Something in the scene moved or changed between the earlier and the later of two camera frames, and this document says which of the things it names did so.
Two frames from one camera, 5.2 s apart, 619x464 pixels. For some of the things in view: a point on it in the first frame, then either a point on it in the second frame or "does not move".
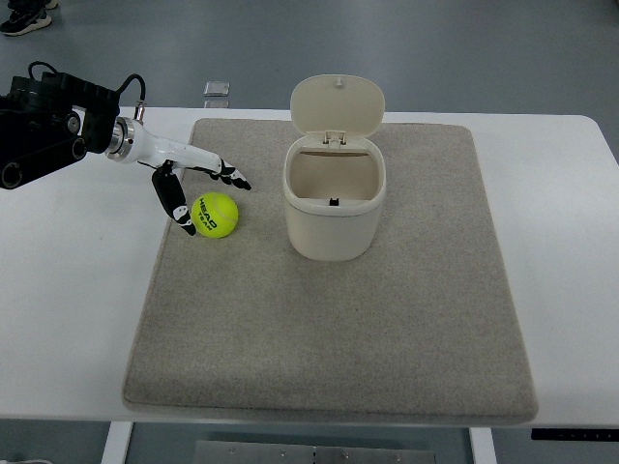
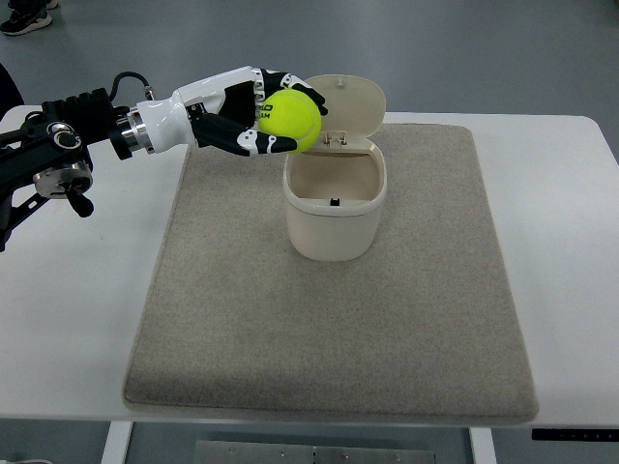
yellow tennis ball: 215,214 to 293,114
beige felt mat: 419,328 does not move
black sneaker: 27,15 does not move
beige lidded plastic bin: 335,177 does not move
